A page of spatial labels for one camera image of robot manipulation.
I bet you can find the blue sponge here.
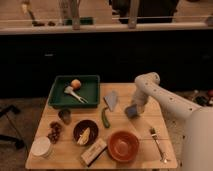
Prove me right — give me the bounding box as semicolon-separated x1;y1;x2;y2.
125;104;139;118

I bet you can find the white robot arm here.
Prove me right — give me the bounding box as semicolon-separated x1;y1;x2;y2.
132;72;213;171

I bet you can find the silver fork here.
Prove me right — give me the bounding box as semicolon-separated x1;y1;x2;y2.
149;127;170;164

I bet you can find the orange clay bowl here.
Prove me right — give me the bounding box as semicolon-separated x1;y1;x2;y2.
107;131;139;163

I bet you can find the dark brown plate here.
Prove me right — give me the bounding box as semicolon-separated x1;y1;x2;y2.
73;120;99;146

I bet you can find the wooden block brush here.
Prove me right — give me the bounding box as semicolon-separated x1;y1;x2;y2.
81;138;107;166

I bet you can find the yellow banana piece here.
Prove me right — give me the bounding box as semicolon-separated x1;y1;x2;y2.
77;128;90;145

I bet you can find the orange peach fruit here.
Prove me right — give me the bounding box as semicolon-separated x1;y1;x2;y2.
70;79;81;90

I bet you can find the green plastic tray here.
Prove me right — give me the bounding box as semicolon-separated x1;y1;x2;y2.
48;75;100;108

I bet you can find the small dark metal cup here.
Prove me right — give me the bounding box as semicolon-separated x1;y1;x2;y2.
58;109;71;125

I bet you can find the brown grape cluster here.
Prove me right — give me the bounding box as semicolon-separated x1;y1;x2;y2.
47;122;62;144

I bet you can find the white lidded container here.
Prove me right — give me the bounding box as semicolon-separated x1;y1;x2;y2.
31;137;52;158

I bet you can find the black chair base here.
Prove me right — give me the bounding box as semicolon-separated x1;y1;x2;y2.
0;104;27;150

